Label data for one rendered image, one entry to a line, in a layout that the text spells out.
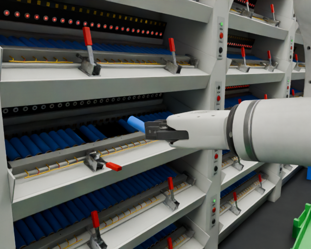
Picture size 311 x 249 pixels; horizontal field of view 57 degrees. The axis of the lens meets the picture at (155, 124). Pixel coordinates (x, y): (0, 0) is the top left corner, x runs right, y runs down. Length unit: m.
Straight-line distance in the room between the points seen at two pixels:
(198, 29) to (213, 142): 0.58
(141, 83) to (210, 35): 0.32
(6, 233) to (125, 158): 0.28
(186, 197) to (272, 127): 0.60
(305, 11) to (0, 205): 0.49
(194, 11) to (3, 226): 0.67
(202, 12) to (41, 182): 0.61
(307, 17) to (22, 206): 0.49
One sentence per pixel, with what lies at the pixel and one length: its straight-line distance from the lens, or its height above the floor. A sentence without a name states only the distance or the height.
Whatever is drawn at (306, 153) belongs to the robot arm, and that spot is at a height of 0.60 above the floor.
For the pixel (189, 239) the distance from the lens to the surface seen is 1.06.
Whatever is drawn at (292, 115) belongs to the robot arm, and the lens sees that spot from 0.36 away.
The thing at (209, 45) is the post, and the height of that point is 0.76.
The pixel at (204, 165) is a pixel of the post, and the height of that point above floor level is 0.38.
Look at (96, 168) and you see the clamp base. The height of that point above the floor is 0.49.
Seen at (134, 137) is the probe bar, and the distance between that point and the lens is 0.72.
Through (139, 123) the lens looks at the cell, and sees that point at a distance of 0.53.
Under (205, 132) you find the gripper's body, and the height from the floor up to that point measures 0.61.
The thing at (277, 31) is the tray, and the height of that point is 0.85.
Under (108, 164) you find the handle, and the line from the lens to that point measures 0.57.
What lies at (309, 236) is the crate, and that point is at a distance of 1.33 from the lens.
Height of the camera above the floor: 0.69
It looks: 11 degrees down
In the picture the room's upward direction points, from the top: straight up
